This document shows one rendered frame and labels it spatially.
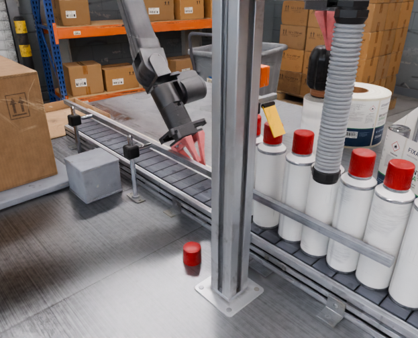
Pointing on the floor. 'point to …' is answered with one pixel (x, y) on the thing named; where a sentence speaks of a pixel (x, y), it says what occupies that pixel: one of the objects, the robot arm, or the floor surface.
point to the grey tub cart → (203, 58)
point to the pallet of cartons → (307, 33)
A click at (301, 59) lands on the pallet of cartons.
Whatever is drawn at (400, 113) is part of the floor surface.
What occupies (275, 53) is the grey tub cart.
